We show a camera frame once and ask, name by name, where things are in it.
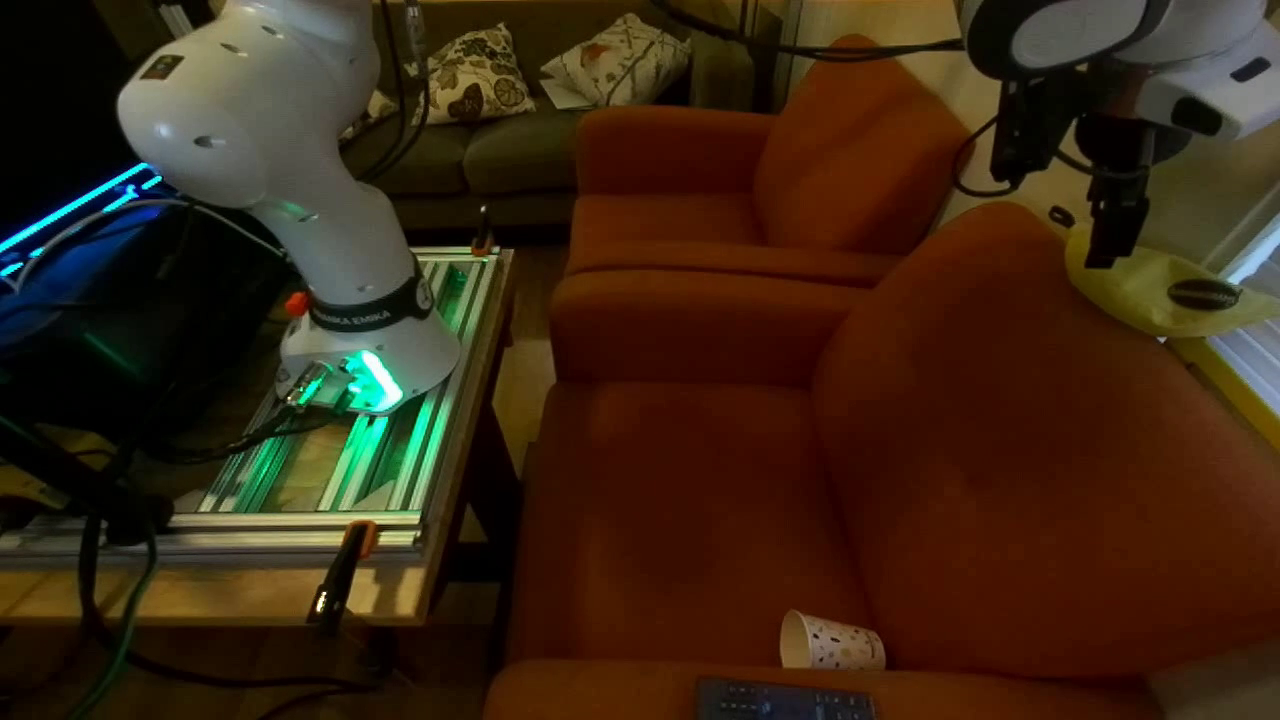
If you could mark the orange black bar clamp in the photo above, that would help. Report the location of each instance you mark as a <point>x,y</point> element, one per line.
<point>483,243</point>
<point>342,572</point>

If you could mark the white dotted paper cup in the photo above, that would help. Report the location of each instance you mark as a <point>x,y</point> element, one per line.
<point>830,640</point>

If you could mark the large orange fabric armchair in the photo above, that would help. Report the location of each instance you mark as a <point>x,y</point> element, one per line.
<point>694,523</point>

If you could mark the long floral pillow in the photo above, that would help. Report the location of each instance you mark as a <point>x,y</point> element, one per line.
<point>612,63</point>

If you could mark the square floral pillow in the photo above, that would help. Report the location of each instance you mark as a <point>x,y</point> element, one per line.
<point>473,75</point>

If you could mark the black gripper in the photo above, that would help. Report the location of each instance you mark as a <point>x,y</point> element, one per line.
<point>1119,145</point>

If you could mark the small orange round knob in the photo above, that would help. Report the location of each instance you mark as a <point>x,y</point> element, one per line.
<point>299,304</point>

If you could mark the white window blinds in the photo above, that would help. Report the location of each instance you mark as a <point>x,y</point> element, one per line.
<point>1261,367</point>

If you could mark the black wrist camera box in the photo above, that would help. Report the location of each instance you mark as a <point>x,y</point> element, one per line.
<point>1024,126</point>

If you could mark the small orange fabric armchair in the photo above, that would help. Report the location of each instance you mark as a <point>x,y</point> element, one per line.
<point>825,173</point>

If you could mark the dark remote control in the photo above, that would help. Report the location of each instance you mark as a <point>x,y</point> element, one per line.
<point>784,702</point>

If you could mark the yellow banana plush toy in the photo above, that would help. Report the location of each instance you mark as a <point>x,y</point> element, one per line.
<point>1135,303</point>

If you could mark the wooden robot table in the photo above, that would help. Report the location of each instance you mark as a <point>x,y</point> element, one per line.
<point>240,600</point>

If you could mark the dark olive couch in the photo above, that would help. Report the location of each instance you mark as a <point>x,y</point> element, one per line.
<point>522,163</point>

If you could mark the glowing cyan light strip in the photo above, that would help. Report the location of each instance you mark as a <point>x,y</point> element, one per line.
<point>80,204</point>

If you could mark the aluminium rail base frame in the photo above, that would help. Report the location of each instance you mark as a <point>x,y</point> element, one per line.
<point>384,464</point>

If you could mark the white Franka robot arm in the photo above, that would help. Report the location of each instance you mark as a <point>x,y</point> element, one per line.
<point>264,120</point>

